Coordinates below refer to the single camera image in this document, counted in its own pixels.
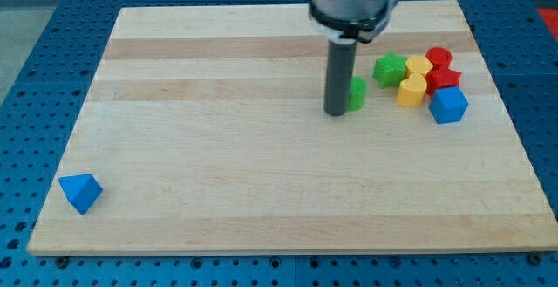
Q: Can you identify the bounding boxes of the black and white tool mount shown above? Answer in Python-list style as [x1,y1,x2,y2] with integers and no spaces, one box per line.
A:
[308,0,398,44]

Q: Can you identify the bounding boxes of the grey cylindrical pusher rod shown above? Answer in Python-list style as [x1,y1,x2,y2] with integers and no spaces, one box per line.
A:
[323,41,357,116]

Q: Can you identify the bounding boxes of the green cylinder block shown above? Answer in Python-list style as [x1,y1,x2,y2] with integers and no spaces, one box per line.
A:
[347,76,367,112]

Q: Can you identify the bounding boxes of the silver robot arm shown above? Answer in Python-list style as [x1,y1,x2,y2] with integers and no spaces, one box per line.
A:
[309,0,398,116]

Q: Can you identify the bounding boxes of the green star block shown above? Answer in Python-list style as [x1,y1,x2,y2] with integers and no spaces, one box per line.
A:
[372,51,407,88]

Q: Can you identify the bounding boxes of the red star block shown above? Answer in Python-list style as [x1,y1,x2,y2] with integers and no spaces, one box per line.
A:
[426,68,462,97]

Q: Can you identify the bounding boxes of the yellow heart block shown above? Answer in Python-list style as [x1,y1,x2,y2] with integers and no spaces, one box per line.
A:
[396,73,427,107]

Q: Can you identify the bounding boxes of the yellow pentagon block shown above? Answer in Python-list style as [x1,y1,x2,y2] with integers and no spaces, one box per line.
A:
[405,55,433,79]

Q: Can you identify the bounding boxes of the red cylinder block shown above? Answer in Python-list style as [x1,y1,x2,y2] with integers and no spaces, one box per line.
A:
[425,46,453,70]

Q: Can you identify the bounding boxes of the blue cube block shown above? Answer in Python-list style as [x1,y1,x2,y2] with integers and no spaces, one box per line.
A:
[429,86,469,124]

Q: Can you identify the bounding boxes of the light wooden board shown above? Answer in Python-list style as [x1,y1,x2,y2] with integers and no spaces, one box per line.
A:
[27,0,557,256]

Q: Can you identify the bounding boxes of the blue triangular prism block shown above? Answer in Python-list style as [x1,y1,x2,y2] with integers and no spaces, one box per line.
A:
[58,174,103,215]

